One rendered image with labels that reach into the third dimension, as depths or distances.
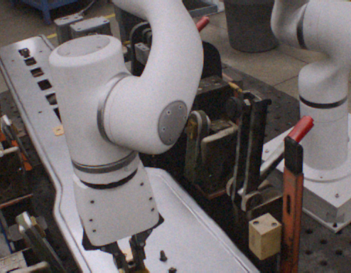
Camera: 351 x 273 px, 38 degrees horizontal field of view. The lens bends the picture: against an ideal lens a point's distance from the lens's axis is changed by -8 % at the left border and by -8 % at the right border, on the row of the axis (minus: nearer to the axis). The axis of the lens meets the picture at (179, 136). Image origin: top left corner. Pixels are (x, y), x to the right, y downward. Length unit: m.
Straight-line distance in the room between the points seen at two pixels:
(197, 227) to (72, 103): 0.34
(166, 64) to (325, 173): 0.81
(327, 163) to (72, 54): 0.84
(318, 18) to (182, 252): 0.56
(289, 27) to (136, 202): 0.58
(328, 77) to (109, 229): 0.63
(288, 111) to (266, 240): 1.04
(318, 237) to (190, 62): 0.77
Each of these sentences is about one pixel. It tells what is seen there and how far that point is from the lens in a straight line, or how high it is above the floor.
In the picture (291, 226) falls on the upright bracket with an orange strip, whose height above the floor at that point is 1.07.
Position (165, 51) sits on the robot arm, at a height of 1.34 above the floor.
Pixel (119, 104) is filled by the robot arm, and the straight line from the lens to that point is 0.54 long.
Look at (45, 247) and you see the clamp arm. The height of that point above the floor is 1.07.
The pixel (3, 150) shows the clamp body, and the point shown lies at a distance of 1.05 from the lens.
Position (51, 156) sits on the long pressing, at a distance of 1.07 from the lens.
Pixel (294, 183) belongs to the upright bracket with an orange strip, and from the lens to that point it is 0.67.
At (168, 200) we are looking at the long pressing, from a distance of 0.89.
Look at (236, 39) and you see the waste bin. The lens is 3.94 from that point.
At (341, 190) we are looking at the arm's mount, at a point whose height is 0.78.
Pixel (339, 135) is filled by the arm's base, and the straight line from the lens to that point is 1.24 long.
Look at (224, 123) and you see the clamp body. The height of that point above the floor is 1.07.
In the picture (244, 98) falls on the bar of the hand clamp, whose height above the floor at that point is 1.21.
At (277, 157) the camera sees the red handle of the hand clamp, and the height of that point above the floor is 1.11.
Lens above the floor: 1.55
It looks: 31 degrees down
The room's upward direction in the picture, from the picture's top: 7 degrees counter-clockwise
